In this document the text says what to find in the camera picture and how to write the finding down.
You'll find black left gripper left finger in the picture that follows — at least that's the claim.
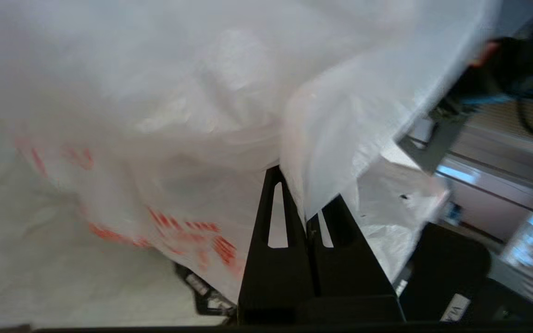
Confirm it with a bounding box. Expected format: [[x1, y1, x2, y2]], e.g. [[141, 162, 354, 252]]
[[237, 165, 316, 325]]

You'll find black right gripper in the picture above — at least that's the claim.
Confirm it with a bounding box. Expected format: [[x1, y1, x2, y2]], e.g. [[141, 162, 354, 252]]
[[174, 261, 238, 319]]

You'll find white plastic bag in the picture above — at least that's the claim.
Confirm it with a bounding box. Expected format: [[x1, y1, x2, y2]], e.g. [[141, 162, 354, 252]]
[[0, 0, 504, 307]]

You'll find black robot torso base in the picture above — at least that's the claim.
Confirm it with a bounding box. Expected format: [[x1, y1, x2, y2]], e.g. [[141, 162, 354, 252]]
[[400, 221, 533, 325]]

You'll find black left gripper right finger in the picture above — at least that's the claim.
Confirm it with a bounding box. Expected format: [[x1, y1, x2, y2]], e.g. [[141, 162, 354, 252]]
[[294, 194, 407, 325]]

